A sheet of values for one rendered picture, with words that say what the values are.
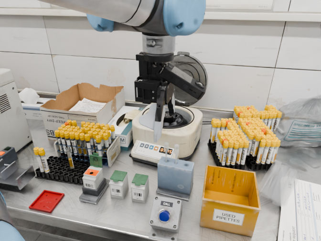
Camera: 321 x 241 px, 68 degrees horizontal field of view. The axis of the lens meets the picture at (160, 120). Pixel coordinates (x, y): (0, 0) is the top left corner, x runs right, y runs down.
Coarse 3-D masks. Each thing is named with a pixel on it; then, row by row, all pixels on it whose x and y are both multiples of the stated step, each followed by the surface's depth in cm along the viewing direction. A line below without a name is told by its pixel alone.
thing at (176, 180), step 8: (160, 160) 70; (168, 160) 70; (160, 168) 69; (168, 168) 68; (176, 168) 67; (184, 168) 66; (192, 168) 66; (160, 176) 70; (168, 176) 69; (176, 176) 68; (184, 176) 67; (192, 176) 69; (160, 184) 71; (168, 184) 70; (176, 184) 69; (184, 184) 68; (192, 184) 72; (160, 192) 71; (168, 192) 71; (176, 192) 71; (184, 192) 70
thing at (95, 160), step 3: (93, 153) 69; (96, 153) 69; (90, 156) 70; (93, 156) 70; (96, 156) 69; (99, 156) 69; (90, 159) 70; (93, 159) 70; (96, 159) 70; (99, 159) 69; (90, 162) 70; (93, 162) 70; (96, 162) 70; (99, 162) 70; (90, 165) 71; (93, 165) 71; (96, 165) 70; (99, 165) 70; (102, 165) 70
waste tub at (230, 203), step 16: (208, 176) 69; (224, 176) 68; (240, 176) 67; (208, 192) 71; (224, 192) 71; (240, 192) 69; (256, 192) 59; (208, 208) 58; (224, 208) 57; (240, 208) 55; (256, 208) 54; (208, 224) 60; (224, 224) 59; (240, 224) 58
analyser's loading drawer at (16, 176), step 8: (0, 160) 74; (0, 168) 75; (8, 168) 72; (16, 168) 75; (32, 168) 74; (0, 176) 72; (8, 176) 72; (16, 176) 72; (24, 176) 71; (32, 176) 74; (8, 184) 71; (16, 184) 69; (24, 184) 71
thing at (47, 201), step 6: (42, 192) 71; (48, 192) 71; (54, 192) 71; (36, 198) 69; (42, 198) 70; (48, 198) 70; (54, 198) 70; (60, 198) 69; (36, 204) 68; (42, 204) 68; (48, 204) 68; (54, 204) 67; (42, 210) 65; (48, 210) 65
